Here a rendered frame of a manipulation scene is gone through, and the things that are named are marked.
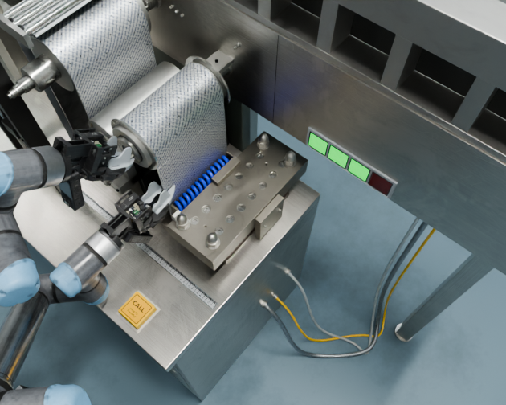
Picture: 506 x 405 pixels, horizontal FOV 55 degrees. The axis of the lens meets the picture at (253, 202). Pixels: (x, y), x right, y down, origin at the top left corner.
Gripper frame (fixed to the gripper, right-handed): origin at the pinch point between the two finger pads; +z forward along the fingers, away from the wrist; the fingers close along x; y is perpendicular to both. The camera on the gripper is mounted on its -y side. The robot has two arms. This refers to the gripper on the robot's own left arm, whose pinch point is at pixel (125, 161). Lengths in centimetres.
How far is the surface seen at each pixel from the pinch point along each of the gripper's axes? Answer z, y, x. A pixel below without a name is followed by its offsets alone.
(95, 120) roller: 4.5, 1.0, 15.4
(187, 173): 20.3, -4.1, -4.3
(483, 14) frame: 5, 57, -49
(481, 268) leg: 66, 3, -79
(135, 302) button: 7.2, -37.1, -12.5
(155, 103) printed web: 6.3, 12.9, 2.4
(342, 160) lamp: 32, 18, -35
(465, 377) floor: 124, -60, -108
